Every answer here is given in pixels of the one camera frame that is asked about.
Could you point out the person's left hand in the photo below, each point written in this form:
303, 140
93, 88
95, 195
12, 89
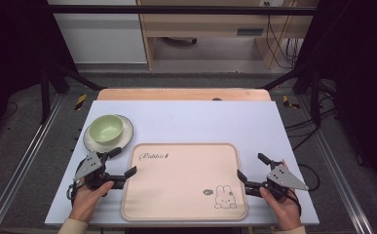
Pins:
87, 201

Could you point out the beige tray with rabbit print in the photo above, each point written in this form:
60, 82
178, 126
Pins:
182, 182

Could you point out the black horizontal frame bar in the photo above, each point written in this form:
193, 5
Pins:
176, 9

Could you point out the white table board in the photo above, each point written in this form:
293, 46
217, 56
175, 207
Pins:
202, 123

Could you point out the aluminium floor rail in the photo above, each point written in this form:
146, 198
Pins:
342, 175
17, 169

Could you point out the black yellow floor tape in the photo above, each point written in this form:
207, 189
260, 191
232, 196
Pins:
81, 101
288, 102

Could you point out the white cabinet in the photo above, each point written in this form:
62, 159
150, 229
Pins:
101, 35

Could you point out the black metal stand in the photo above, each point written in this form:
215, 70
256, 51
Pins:
45, 94
314, 94

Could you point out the black curtain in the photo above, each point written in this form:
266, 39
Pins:
14, 45
358, 65

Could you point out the white plate with dark rim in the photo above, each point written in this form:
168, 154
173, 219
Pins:
126, 136

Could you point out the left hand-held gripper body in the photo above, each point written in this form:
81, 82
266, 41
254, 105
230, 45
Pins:
92, 165

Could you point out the person's right hand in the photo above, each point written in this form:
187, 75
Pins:
286, 211

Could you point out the wooden table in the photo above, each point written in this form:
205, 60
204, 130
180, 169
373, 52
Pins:
176, 94

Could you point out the green bowl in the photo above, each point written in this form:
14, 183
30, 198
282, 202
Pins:
105, 129

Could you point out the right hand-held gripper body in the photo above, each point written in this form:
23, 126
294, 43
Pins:
283, 180

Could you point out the light wooden desk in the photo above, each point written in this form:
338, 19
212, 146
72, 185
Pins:
202, 24

